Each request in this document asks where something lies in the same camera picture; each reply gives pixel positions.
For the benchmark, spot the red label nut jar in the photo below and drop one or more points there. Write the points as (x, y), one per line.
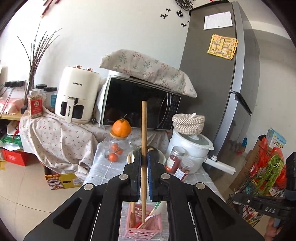
(35, 105)

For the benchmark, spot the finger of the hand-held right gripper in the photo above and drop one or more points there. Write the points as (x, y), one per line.
(245, 199)

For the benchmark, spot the black power strip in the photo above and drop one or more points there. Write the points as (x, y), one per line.
(15, 83)

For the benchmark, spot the light blue carton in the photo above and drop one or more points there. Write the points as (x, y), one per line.
(276, 137)

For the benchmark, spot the floral cloth cover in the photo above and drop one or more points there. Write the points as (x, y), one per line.
(150, 67)

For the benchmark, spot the black plug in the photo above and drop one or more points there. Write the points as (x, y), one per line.
(93, 121)

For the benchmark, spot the grey refrigerator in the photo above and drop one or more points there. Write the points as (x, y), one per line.
(212, 92)

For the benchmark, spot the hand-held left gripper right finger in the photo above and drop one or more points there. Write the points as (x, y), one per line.
(150, 178)

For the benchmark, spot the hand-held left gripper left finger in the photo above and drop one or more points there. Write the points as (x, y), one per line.
(138, 178)

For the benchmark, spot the yellow printed paper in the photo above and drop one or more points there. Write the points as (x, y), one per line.
(222, 47)

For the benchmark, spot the vase of dry branches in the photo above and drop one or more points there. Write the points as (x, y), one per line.
(34, 60)

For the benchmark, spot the grey checked tablecloth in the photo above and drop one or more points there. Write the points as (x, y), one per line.
(97, 171)

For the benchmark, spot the round wooden lid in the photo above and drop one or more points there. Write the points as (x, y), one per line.
(119, 137)

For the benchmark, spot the white electric cooking pot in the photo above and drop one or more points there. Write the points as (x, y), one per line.
(192, 148)

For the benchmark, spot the pink perforated plastic basket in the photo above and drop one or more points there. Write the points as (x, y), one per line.
(138, 234)

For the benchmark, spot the large orange citrus fruit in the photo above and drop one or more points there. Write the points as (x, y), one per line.
(121, 128)

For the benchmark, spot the white note paper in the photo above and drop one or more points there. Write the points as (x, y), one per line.
(217, 20)

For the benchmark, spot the green long beans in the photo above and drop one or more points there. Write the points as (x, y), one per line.
(272, 171)

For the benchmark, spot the blue bottle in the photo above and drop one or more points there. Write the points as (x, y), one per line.
(244, 141)

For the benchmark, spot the red gift box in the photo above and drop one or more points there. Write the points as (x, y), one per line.
(13, 157)

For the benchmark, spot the black wall clock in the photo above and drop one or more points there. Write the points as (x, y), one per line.
(183, 3)

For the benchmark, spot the dark green pumpkin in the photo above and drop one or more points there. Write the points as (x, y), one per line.
(153, 149)

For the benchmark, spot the red wall decoration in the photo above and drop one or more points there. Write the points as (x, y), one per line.
(49, 3)

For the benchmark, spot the brown cardboard box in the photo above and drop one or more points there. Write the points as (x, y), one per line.
(242, 173)

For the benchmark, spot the cream air fryer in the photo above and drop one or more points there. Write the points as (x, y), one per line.
(78, 88)

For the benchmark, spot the plain wooden chopstick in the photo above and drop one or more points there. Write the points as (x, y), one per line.
(144, 129)

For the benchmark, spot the short jar of red berries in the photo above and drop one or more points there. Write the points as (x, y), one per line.
(183, 171)

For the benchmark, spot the tall jar of red berries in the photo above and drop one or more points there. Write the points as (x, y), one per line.
(174, 160)

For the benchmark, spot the yellow printed cardboard box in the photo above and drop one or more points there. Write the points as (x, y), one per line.
(62, 180)

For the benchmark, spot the dark lid plastic jar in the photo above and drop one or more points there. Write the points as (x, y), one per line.
(50, 98)
(41, 87)

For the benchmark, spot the clear glass jar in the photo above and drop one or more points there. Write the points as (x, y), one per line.
(108, 144)

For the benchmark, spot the red plastic bag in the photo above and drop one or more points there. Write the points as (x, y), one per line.
(263, 150)

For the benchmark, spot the white plastic spoon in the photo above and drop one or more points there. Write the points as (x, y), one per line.
(154, 211)

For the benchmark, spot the small floral print sheet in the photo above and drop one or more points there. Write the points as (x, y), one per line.
(57, 143)

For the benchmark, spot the black microwave oven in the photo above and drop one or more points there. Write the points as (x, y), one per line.
(129, 102)

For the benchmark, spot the pink cloth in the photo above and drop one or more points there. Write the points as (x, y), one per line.
(10, 104)

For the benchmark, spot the person's right hand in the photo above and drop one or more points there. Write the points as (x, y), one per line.
(270, 233)

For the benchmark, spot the wooden shelf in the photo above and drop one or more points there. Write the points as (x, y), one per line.
(9, 117)

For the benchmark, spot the small tangerine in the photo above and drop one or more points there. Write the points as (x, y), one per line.
(113, 157)
(115, 146)
(119, 152)

